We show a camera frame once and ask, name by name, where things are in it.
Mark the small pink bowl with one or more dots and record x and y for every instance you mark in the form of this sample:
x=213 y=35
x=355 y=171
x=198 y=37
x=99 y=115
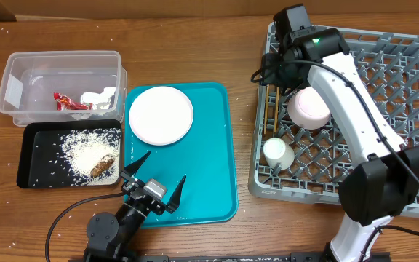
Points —
x=307 y=109

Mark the grey dishwasher rack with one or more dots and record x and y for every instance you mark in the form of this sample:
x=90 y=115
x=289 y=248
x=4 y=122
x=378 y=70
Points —
x=388 y=64

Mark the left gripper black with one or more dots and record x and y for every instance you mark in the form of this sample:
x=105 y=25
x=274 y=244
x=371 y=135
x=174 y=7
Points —
x=130 y=169

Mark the clear plastic bin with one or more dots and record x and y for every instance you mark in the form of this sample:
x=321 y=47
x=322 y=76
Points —
x=30 y=80

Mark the red snack wrapper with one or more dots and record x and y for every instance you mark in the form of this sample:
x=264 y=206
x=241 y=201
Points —
x=66 y=103

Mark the black plastic tray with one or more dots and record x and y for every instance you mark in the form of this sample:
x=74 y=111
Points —
x=42 y=163

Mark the large white plate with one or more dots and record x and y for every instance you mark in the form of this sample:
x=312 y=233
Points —
x=161 y=115

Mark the white paper cup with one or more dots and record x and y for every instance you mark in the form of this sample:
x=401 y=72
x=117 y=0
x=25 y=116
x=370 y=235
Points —
x=277 y=152

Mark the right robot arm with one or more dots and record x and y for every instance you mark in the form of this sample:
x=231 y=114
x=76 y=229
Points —
x=385 y=178

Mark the crumpled white napkin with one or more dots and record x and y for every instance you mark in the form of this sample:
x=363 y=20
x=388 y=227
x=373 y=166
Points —
x=98 y=101

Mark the teal plastic tray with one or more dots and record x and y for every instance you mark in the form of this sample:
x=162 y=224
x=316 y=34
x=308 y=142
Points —
x=203 y=159

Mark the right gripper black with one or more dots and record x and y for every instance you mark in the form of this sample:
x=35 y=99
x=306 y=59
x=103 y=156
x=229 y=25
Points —
x=268 y=76

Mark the brown food scrap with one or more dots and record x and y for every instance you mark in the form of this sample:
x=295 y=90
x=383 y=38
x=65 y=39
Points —
x=104 y=164

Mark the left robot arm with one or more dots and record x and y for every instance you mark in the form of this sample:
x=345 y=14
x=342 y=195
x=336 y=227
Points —
x=109 y=234

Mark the white rice pile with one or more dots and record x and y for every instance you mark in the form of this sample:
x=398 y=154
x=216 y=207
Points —
x=80 y=150

